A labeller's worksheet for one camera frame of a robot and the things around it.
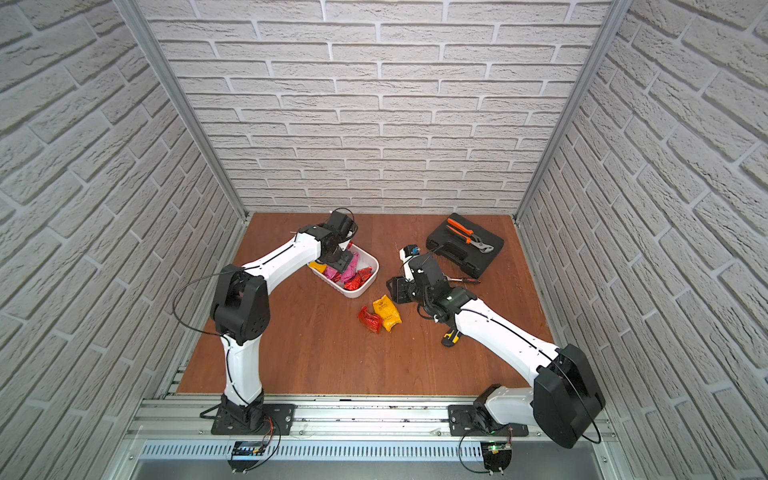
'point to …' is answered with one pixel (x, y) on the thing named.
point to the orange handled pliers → (472, 238)
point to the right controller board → (496, 455)
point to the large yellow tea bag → (319, 267)
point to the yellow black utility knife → (451, 338)
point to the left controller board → (245, 454)
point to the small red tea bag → (372, 321)
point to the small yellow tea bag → (388, 312)
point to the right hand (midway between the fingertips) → (398, 281)
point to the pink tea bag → (347, 273)
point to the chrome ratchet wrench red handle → (472, 280)
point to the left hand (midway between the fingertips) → (341, 254)
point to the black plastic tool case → (445, 243)
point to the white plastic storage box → (366, 259)
